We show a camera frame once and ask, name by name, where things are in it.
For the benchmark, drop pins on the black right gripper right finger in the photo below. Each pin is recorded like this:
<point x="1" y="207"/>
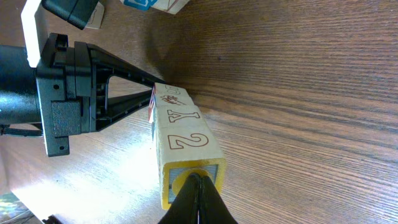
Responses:
<point x="212" y="209"/>

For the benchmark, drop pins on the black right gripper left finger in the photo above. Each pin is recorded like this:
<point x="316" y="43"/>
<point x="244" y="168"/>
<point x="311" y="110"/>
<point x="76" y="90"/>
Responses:
<point x="184" y="209"/>

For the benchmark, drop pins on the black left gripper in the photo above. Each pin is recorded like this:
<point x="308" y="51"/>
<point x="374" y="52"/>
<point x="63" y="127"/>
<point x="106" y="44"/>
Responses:
<point x="67" y="79"/>

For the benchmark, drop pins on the wooden block red letter E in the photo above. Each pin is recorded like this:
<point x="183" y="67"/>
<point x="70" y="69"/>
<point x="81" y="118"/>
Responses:
<point x="160" y="88"/>

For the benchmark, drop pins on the wooden block green letter B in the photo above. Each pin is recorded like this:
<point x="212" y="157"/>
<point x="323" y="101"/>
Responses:
<point x="178" y="156"/>

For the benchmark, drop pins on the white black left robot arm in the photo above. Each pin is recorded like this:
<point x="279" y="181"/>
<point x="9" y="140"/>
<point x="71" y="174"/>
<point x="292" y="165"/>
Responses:
<point x="20" y="109"/>

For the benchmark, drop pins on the wooden block teal side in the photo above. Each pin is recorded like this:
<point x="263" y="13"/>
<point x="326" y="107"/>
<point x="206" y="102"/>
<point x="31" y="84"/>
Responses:
<point x="96" y="17"/>

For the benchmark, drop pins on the wooden block blue number 5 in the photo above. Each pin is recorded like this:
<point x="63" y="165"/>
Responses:
<point x="169" y="6"/>

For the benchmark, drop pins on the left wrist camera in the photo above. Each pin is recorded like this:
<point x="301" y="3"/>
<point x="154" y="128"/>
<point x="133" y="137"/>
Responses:
<point x="39" y="17"/>

